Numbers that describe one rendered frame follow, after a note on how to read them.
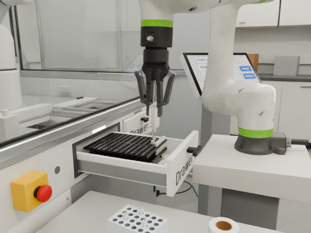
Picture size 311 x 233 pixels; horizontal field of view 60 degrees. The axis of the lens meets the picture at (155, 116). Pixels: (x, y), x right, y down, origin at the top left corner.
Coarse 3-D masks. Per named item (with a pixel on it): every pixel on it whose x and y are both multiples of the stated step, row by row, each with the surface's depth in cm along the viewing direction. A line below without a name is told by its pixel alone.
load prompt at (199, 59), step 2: (194, 56) 166; (196, 56) 166; (198, 56) 167; (200, 56) 168; (202, 56) 168; (204, 56) 169; (206, 56) 170; (194, 58) 165; (196, 58) 165; (198, 58) 166; (200, 58) 167; (202, 58) 167; (204, 58) 168; (206, 58) 169; (196, 60) 165; (198, 60) 165; (200, 60) 166; (202, 60) 167; (204, 60) 167; (206, 60) 168; (196, 62) 164; (198, 62) 164; (200, 62) 165; (202, 62) 166; (204, 62) 166; (206, 62) 167
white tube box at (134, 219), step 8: (128, 208) 71; (136, 208) 71; (112, 216) 67; (120, 216) 68; (136, 216) 68; (144, 216) 67; (152, 216) 67; (160, 216) 67; (112, 224) 65; (120, 224) 64; (128, 224) 65; (136, 224) 65; (152, 224) 64; (160, 224) 64; (112, 232) 65; (120, 232) 64; (128, 232) 62; (136, 232) 61; (144, 232) 61; (152, 232) 61; (160, 232) 63
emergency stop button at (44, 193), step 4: (40, 188) 61; (44, 188) 62; (48, 188) 62; (40, 192) 61; (44, 192) 61; (48, 192) 62; (40, 196) 61; (44, 196) 61; (48, 196) 62; (40, 200) 61; (44, 200) 62
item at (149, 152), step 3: (162, 141) 92; (165, 141) 93; (162, 144) 90; (153, 147) 86; (156, 147) 86; (150, 150) 84; (153, 150) 83; (144, 153) 81; (147, 153) 81; (150, 153) 81; (141, 156) 79; (144, 156) 79; (147, 156) 79
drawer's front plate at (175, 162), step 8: (192, 136) 88; (184, 144) 80; (192, 144) 88; (176, 152) 74; (184, 152) 79; (168, 160) 70; (176, 160) 72; (184, 160) 80; (192, 160) 90; (168, 168) 70; (176, 168) 73; (168, 176) 71; (184, 176) 82; (168, 184) 71; (168, 192) 72
